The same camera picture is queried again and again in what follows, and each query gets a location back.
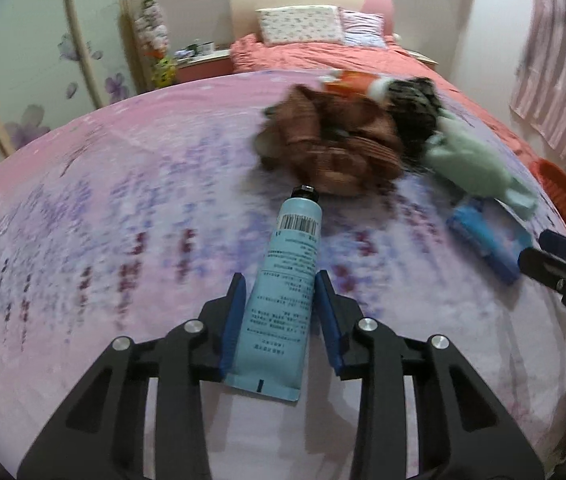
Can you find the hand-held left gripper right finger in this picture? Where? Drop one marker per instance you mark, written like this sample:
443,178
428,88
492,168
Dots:
327,320

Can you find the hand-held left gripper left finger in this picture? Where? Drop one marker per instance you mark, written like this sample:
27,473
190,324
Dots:
233,320

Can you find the blue plastic packet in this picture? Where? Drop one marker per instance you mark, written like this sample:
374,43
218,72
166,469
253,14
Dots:
488,240

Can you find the light blue cream tube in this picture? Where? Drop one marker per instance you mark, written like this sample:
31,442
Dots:
288,260

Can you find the orange and white packet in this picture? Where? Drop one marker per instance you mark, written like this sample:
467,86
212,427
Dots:
355,82

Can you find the mint green cloth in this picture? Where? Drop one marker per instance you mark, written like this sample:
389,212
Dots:
468,165

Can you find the brown striped cloth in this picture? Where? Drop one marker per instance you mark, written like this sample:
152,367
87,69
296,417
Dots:
333,140

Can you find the black patterned cloth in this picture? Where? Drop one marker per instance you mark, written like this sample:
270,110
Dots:
415,110

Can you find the wooden nightstand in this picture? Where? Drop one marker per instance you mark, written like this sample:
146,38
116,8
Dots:
423,57

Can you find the pink nightstand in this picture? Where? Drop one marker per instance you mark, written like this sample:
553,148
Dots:
203,67

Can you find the bed with red cover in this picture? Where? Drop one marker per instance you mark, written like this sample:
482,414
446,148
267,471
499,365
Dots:
313,57

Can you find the striped pillow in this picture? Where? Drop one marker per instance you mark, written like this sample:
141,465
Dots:
363,30

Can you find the artificial flower decoration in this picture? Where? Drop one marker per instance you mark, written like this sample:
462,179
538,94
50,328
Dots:
155,35

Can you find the white floral pillow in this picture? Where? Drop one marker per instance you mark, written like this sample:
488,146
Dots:
300,25

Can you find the wardrobe with flower print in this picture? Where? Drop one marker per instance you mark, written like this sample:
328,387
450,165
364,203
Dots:
28,70

